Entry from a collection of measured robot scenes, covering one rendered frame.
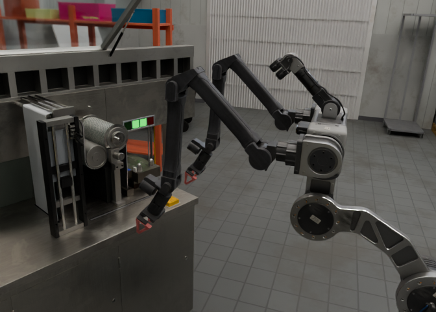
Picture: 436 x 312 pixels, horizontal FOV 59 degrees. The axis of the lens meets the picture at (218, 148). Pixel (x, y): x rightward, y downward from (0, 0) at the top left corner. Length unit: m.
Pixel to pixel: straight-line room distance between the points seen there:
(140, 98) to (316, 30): 5.57
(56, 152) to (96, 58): 0.74
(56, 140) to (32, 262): 0.51
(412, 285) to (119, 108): 1.79
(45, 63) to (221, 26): 6.14
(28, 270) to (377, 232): 1.36
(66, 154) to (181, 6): 6.81
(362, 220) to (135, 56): 1.62
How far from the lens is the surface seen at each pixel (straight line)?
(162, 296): 2.37
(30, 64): 2.17
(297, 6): 7.75
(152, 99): 2.60
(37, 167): 2.09
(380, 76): 7.84
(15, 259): 1.85
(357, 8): 7.70
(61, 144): 1.81
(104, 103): 2.39
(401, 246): 1.64
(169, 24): 4.72
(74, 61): 2.27
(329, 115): 1.50
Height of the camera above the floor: 1.89
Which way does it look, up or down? 20 degrees down
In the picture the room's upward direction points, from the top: 2 degrees clockwise
